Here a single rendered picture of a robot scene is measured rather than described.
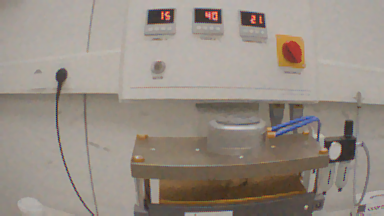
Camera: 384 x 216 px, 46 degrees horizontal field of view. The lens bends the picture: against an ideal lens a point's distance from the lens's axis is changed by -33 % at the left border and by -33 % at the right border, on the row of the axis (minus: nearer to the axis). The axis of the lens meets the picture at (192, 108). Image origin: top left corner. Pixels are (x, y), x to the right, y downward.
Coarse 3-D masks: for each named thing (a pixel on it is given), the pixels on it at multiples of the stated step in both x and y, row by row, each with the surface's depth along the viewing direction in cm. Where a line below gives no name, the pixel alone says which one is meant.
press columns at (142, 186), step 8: (304, 176) 92; (320, 176) 76; (136, 184) 76; (144, 184) 76; (320, 184) 77; (136, 192) 76; (144, 192) 76; (320, 192) 77; (136, 200) 76; (144, 200) 76
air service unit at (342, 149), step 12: (348, 120) 97; (348, 132) 97; (324, 144) 97; (336, 144) 95; (348, 144) 96; (360, 144) 98; (336, 156) 95; (348, 156) 97; (348, 168) 98; (324, 180) 98; (336, 180) 99; (324, 192) 99
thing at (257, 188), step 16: (272, 176) 87; (288, 176) 86; (160, 192) 80; (176, 192) 80; (192, 192) 80; (208, 192) 80; (224, 192) 80; (240, 192) 79; (256, 192) 79; (272, 192) 78; (288, 192) 76; (304, 192) 76
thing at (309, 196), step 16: (144, 208) 76; (160, 208) 74; (176, 208) 74; (192, 208) 74; (208, 208) 74; (224, 208) 74; (240, 208) 74; (256, 208) 75; (272, 208) 75; (288, 208) 75; (304, 208) 75; (320, 208) 75
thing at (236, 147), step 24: (216, 120) 83; (240, 120) 82; (312, 120) 85; (144, 144) 86; (168, 144) 87; (192, 144) 87; (216, 144) 81; (240, 144) 80; (264, 144) 82; (288, 144) 85; (312, 144) 83; (144, 168) 75; (168, 168) 75; (192, 168) 75; (216, 168) 75; (240, 168) 75; (264, 168) 75; (288, 168) 75; (312, 168) 75
